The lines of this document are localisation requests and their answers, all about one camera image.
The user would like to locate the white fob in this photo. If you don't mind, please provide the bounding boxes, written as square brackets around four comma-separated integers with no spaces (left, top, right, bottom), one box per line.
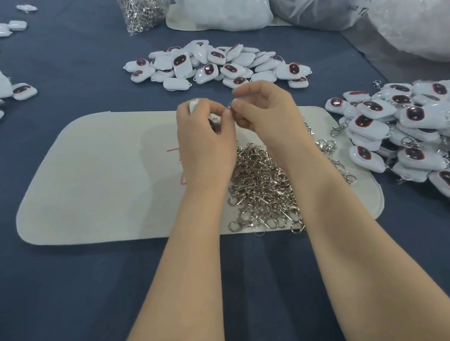
[186,94,223,132]

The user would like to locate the pile of metal clasps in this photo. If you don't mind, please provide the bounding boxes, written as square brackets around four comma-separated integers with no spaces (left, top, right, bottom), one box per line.
[211,113,364,246]

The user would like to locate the person's left forearm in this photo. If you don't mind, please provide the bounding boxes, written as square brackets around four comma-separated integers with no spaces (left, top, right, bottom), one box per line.
[66,183,256,341]

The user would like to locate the crumpled clear plastic bag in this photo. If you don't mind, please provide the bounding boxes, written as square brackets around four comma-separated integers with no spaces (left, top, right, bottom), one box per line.
[365,0,450,98]

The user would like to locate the person's left hand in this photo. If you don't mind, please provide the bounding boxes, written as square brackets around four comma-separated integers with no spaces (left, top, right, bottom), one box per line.
[168,93,247,198]

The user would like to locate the thin red thread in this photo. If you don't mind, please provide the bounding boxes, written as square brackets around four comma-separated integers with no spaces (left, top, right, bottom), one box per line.
[166,145,189,187]

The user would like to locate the person's right hand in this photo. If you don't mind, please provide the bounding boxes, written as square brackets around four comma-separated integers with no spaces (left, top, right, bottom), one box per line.
[226,72,323,185]

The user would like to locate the person's right forearm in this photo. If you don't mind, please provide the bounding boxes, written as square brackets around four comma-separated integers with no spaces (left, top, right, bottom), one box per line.
[294,137,450,341]

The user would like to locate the pile of finished fobs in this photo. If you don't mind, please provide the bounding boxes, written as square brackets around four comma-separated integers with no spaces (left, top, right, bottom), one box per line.
[322,72,450,245]

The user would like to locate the cream felt work mat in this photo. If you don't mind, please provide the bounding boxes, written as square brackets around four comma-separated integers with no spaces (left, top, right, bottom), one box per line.
[0,66,388,281]

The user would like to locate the clear bag of metal clasps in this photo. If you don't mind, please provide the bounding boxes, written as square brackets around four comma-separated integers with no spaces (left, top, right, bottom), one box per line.
[116,0,182,38]

